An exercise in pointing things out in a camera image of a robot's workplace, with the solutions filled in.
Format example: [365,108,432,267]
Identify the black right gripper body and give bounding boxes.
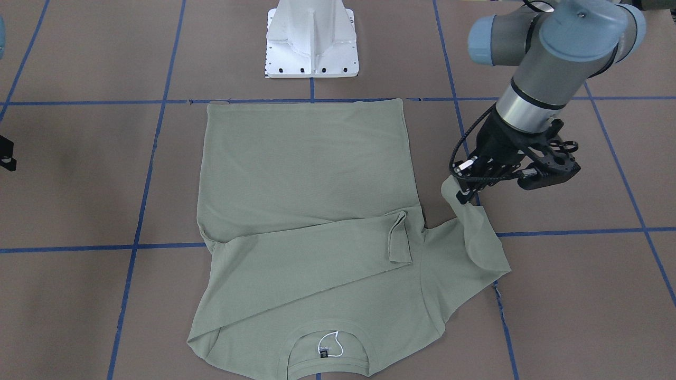
[0,136,17,172]

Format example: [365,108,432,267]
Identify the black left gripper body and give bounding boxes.
[472,113,551,175]

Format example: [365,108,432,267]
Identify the olive green long-sleeve shirt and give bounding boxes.
[187,99,510,379]

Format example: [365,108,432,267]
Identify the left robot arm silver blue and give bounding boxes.
[449,1,646,204]

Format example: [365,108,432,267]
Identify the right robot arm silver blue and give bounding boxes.
[1,17,17,172]

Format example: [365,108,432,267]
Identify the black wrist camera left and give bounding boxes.
[517,118,581,190]

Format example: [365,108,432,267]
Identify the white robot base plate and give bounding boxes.
[264,1,360,79]

